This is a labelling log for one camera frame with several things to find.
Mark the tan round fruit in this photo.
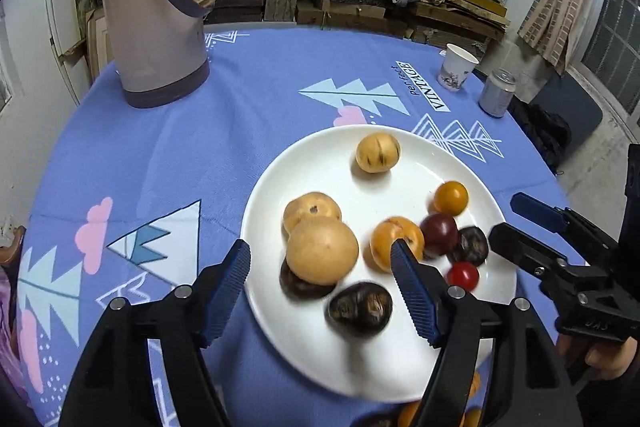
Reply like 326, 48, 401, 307
356, 133, 401, 174
283, 192, 342, 235
285, 217, 359, 286
370, 216, 425, 272

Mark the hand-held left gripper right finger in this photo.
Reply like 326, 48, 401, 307
390, 239, 583, 427

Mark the purple cloth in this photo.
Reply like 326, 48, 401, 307
0, 274, 23, 408

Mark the white paper cup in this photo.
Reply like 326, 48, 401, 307
438, 43, 480, 92

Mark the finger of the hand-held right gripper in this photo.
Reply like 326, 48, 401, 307
510, 192, 619, 259
487, 222, 576, 292

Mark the framed panel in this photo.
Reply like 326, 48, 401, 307
82, 7, 121, 78

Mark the blue printed tablecloth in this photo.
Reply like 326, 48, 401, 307
15, 27, 601, 427

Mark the grid pane window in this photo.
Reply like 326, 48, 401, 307
570, 0, 640, 132

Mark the dark grey board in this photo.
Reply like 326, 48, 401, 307
527, 72, 603, 138

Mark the dark brown water chestnut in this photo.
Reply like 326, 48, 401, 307
327, 283, 393, 336
447, 226, 489, 267
279, 259, 337, 299

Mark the white oval plate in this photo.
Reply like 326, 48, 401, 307
240, 124, 518, 403

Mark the wooden chair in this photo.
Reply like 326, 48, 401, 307
0, 226, 27, 265

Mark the dark red plum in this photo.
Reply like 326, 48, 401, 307
419, 214, 459, 260

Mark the person's right hand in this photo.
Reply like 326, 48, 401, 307
555, 338, 634, 376

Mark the yellow cherry tomato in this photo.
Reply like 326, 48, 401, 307
433, 181, 469, 216

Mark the red cherry tomato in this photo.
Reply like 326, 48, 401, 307
446, 262, 480, 290

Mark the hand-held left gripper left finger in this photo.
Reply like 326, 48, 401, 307
59, 238, 252, 427

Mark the grey drink can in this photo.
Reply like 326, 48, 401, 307
478, 69, 517, 118

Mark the white panel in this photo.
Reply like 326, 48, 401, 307
45, 0, 93, 102

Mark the beige thermos jug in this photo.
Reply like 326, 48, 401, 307
98, 0, 235, 109

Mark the black bag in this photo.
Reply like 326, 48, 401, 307
507, 99, 573, 172

